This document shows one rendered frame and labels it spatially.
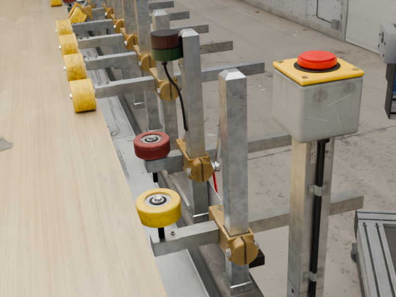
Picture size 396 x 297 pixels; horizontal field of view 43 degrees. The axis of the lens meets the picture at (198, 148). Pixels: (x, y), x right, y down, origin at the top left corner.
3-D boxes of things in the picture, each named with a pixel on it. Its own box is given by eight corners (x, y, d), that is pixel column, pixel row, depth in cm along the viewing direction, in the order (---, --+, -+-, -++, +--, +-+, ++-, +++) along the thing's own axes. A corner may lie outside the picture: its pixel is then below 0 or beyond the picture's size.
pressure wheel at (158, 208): (155, 232, 100) (149, 182, 95) (191, 241, 97) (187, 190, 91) (133, 257, 93) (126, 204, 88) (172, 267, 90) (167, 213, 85)
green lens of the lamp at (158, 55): (177, 50, 105) (176, 40, 104) (185, 58, 99) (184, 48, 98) (148, 55, 103) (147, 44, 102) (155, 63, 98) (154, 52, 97)
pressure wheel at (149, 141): (168, 170, 122) (164, 126, 117) (177, 186, 115) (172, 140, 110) (135, 176, 120) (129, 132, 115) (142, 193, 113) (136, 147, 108)
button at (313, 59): (323, 63, 55) (324, 48, 55) (343, 73, 52) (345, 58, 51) (290, 68, 55) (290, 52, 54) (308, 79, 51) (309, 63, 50)
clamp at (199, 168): (196, 154, 123) (195, 135, 121) (214, 180, 112) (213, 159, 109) (174, 158, 122) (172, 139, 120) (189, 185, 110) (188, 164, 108)
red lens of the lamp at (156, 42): (176, 39, 103) (175, 27, 103) (184, 46, 98) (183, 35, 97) (147, 42, 102) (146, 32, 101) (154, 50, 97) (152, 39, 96)
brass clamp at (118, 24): (125, 25, 205) (124, 12, 203) (131, 32, 193) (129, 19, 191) (109, 27, 204) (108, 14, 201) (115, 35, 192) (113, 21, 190)
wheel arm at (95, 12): (172, 6, 229) (172, -1, 228) (174, 7, 226) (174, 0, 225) (91, 15, 220) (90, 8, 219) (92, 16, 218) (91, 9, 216)
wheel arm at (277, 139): (314, 137, 128) (316, 121, 126) (322, 142, 125) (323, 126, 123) (145, 170, 117) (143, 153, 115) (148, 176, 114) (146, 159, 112)
